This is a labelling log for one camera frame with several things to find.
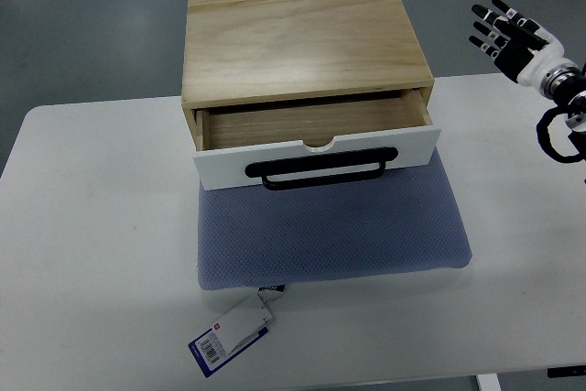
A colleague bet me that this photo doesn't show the black drawer handle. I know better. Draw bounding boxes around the black drawer handle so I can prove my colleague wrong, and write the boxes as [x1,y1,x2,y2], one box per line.
[244,147,399,191]

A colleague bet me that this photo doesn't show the wooden drawer cabinet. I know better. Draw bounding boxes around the wooden drawer cabinet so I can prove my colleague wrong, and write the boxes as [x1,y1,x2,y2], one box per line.
[181,0,434,134]

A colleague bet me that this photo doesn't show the black table bracket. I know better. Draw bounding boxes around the black table bracket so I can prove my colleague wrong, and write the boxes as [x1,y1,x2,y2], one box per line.
[547,364,586,378]

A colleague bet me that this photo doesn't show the blue mesh cushion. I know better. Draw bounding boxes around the blue mesh cushion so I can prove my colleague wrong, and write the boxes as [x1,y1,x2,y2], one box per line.
[197,154,472,290]

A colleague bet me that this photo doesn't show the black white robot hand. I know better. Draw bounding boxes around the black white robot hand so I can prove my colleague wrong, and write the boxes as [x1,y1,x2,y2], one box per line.
[469,0,581,95]

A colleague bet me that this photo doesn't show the white table leg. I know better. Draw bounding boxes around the white table leg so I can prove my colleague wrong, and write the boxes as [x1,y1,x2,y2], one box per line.
[475,374,502,391]

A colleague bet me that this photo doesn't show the white drawer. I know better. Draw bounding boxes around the white drawer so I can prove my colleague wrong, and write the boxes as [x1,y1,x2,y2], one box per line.
[192,89,440,190]

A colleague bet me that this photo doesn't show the white blue product tag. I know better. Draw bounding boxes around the white blue product tag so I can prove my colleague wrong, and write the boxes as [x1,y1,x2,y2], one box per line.
[188,285,286,378]

